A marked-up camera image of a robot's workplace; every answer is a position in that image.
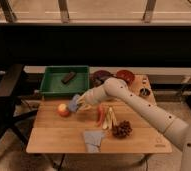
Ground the pale yellow soft gripper body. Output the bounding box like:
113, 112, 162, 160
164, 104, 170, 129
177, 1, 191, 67
76, 94, 92, 111

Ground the blue sponge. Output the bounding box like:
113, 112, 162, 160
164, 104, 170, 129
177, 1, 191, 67
68, 94, 80, 112

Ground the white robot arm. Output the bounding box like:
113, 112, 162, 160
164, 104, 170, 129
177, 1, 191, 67
77, 77, 191, 171

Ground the dark bar in tray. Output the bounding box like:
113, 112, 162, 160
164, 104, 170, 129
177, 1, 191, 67
61, 71, 76, 84

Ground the green plastic tray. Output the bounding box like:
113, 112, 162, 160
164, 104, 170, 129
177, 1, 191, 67
40, 65, 90, 97

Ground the orange carrot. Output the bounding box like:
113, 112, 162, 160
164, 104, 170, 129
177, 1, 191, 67
97, 104, 105, 126

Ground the orange apple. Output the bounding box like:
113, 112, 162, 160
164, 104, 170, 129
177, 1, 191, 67
57, 103, 70, 117

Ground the purple bowl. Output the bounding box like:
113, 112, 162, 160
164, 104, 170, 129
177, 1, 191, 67
92, 70, 112, 87

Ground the grey folded cloth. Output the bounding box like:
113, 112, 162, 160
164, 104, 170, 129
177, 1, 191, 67
83, 130, 105, 153

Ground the brown pine cone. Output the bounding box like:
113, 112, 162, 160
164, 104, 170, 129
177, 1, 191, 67
112, 121, 132, 138

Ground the wooden folding table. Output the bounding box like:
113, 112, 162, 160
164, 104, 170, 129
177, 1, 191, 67
25, 74, 173, 155

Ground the black chair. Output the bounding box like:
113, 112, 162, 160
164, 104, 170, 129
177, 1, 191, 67
0, 64, 37, 145

